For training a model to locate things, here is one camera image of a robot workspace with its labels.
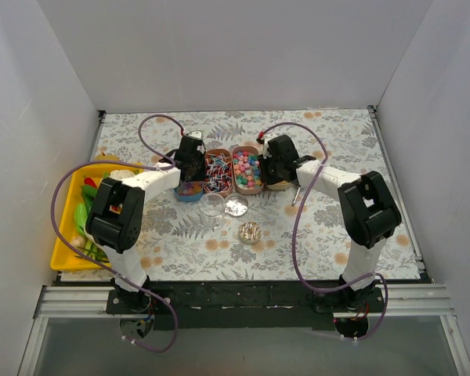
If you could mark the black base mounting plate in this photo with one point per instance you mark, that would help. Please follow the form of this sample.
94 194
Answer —
269 304

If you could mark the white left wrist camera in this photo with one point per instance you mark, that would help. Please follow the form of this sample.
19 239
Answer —
196 134

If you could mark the green toy vegetables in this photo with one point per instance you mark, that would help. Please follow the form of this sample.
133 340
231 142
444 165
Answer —
81 213

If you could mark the yellow plastic bin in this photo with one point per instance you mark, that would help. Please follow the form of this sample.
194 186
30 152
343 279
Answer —
63 257

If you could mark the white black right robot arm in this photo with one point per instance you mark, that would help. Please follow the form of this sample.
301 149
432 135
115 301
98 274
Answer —
369 213

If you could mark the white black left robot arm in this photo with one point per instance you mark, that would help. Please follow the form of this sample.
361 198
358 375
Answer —
115 220

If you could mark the white toy vegetable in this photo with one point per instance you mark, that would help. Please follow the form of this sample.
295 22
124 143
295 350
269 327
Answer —
121 174

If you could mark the beige gummy candy tray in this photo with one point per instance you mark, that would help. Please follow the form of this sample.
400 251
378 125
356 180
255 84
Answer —
282 185

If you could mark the aluminium frame rail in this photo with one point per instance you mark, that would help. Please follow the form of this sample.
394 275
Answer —
90 302

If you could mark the blue candy tray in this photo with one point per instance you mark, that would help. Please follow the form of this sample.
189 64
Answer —
189 191

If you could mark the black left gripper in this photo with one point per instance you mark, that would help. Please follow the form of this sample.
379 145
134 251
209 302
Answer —
193 172

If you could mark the pink lollipop tray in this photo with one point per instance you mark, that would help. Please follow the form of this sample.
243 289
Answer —
219 172

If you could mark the clear glass jar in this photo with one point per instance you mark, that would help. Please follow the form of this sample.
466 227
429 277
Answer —
212 210

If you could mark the small donut decorated tin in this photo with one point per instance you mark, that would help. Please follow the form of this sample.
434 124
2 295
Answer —
249 233

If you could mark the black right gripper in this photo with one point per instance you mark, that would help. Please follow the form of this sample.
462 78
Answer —
276 172

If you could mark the red toy chili pepper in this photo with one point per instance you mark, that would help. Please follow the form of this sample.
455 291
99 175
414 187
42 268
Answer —
90 182

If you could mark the clear glass jar lid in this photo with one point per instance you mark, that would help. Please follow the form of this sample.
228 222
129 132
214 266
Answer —
236 205

